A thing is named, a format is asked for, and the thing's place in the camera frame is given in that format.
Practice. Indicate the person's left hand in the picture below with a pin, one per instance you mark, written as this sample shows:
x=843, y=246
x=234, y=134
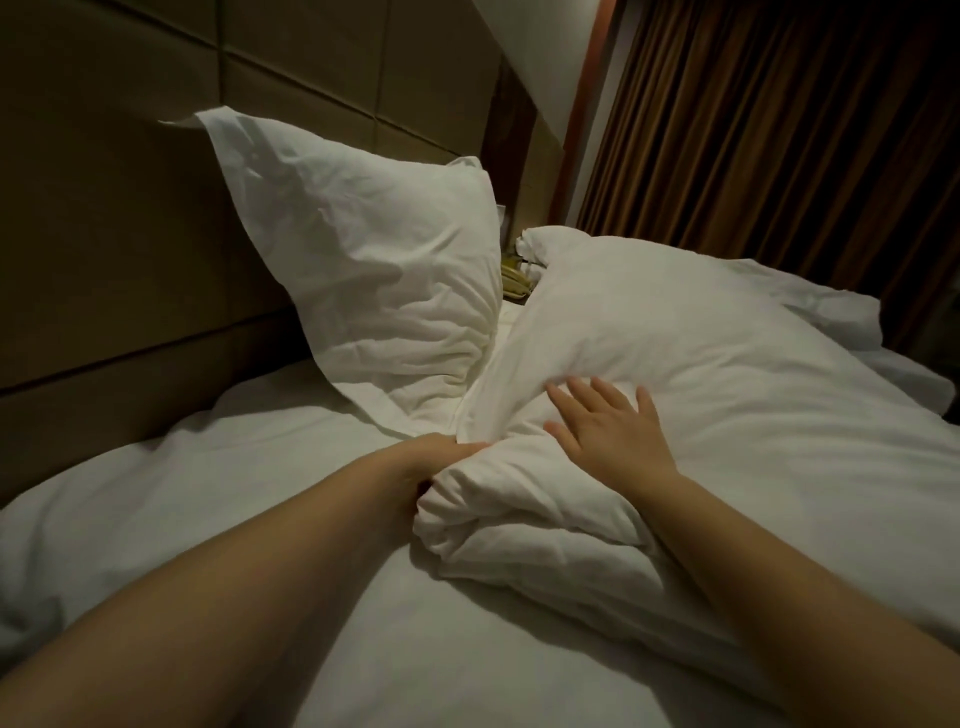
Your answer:
x=435, y=462

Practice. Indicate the person's right hand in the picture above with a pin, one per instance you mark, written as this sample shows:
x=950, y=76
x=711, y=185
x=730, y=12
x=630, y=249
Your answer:
x=612, y=435

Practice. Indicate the white pillow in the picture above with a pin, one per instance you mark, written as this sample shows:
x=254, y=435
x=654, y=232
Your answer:
x=375, y=255

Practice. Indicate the white bed sheet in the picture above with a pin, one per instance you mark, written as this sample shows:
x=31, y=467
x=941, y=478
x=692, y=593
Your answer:
x=180, y=495

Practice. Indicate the person's right forearm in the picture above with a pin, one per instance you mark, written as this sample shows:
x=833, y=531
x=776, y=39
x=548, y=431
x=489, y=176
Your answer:
x=810, y=600

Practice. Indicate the person's left forearm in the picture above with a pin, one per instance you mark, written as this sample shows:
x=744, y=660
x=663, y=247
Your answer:
x=195, y=615

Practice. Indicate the yellow telephone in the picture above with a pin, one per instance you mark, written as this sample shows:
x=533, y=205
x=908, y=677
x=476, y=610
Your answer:
x=513, y=278

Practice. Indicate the dark wooden column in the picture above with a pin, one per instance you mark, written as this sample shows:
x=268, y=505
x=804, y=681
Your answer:
x=578, y=113

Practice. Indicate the brown curtain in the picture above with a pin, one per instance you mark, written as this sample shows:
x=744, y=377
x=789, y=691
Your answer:
x=795, y=135

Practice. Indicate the beige padded headboard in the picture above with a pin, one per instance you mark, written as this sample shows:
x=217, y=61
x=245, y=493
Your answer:
x=120, y=195

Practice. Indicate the dark wooden wall panel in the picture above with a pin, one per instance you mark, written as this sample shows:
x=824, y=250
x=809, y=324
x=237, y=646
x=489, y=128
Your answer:
x=507, y=143

